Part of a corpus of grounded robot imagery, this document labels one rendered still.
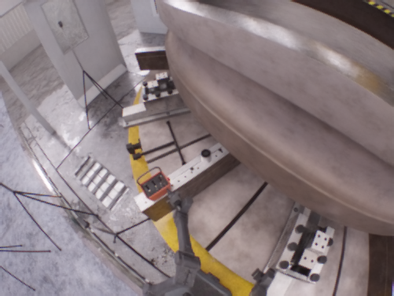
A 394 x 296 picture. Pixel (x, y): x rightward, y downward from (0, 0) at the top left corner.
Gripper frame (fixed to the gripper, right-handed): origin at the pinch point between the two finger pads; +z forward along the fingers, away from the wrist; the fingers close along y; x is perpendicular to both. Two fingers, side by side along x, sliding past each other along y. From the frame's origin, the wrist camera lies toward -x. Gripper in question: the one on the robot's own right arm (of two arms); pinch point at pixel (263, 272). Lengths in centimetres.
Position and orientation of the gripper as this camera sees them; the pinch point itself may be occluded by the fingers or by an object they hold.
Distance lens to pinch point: 138.4
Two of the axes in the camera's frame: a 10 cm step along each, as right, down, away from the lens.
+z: 3.9, 1.3, 9.1
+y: -7.7, -4.9, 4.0
